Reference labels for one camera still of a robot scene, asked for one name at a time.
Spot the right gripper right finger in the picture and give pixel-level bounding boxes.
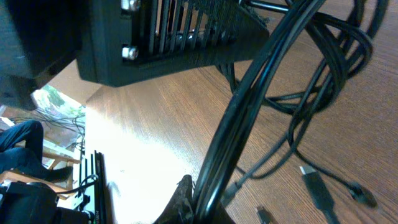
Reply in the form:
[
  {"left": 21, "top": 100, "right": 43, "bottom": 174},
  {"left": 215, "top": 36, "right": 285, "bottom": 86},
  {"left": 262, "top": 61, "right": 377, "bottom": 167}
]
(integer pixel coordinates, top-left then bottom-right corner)
[{"left": 152, "top": 174, "right": 237, "bottom": 224}]

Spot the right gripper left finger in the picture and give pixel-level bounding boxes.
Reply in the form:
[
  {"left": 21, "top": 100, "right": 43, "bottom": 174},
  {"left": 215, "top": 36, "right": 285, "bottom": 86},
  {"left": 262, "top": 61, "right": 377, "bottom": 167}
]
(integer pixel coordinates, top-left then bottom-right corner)
[{"left": 77, "top": 1, "right": 269, "bottom": 87}]

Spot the black thin usb cable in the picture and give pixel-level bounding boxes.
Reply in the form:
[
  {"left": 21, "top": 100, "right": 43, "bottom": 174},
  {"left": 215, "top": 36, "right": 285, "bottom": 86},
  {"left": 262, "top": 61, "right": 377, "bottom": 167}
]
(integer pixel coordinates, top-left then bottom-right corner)
[{"left": 254, "top": 149, "right": 380, "bottom": 224}]

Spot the black multi-head usb cable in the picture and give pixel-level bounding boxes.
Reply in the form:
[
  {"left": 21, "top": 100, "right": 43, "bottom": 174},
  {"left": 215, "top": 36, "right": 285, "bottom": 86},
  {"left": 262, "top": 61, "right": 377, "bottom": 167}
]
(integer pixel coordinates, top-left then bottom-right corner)
[{"left": 186, "top": 0, "right": 389, "bottom": 224}]

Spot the person in blue jeans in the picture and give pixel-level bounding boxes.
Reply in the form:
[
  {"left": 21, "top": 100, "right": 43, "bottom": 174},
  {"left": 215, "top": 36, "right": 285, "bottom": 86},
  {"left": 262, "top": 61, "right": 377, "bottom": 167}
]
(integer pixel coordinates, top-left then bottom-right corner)
[{"left": 1, "top": 120, "right": 73, "bottom": 183}]

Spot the black aluminium frame rail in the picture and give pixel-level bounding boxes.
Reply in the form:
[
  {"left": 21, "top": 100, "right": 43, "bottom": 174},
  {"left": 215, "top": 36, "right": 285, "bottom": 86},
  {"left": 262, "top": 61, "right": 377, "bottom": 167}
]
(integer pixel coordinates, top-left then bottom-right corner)
[{"left": 76, "top": 151, "right": 107, "bottom": 224}]

